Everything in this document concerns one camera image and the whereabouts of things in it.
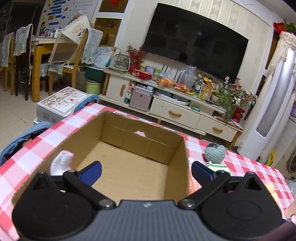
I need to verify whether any green trash bin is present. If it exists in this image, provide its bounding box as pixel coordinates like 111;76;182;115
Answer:
85;79;103;95

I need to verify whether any washing machine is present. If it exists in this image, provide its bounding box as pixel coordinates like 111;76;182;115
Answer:
287;150;296;173

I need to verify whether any white air conditioner tower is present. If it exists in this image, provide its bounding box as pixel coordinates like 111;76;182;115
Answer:
236;32;295;163

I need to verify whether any wooden chair with lace cover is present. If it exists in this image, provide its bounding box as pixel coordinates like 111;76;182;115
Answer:
48;14;103;94

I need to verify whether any red gift box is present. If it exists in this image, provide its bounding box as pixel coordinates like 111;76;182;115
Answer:
132;69;152;80

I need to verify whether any wooden dining table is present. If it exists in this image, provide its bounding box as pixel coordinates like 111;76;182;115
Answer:
31;36;82;103

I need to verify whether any white sock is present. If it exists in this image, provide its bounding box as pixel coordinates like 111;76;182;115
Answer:
50;150;74;176

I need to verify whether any cardboard milk carton box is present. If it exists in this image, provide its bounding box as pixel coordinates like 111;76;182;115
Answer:
11;110;191;207

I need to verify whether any framed picture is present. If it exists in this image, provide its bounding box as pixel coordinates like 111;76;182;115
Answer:
199;83;213;100

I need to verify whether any bag of oranges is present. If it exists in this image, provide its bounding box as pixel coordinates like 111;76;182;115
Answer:
156;77;175;87

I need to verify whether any potted flower plant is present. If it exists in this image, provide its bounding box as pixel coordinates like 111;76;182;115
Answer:
214;76;257;121

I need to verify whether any black flat television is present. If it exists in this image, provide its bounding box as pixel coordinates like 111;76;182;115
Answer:
143;3;248;81

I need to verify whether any clear plastic bag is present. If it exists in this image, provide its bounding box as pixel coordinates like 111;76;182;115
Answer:
175;65;197;92

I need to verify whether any green white striped cloth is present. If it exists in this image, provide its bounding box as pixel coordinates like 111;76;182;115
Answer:
204;162;232;175

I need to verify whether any red white checkered tablecloth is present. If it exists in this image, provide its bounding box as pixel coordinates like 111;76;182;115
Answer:
1;103;294;240

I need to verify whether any red berry branch decoration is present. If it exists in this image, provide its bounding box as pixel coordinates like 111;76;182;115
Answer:
127;43;143;69

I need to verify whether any red lantern vase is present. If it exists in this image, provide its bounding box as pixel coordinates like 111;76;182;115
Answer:
232;108;245;123

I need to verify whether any pink storage box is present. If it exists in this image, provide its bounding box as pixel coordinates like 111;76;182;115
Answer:
129;85;153;111

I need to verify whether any grey-green crochet heart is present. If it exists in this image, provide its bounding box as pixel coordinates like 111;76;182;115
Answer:
204;143;226;164

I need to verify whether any blue fabric bag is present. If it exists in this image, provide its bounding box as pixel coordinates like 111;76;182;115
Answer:
1;94;99;166

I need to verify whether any white printed carton box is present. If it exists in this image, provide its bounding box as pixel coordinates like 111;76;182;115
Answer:
35;87;90;125

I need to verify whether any colourful wall poster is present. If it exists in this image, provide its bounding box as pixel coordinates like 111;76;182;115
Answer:
35;0;98;37

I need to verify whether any cream tv cabinet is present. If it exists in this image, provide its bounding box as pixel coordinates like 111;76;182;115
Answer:
99;69;243;149

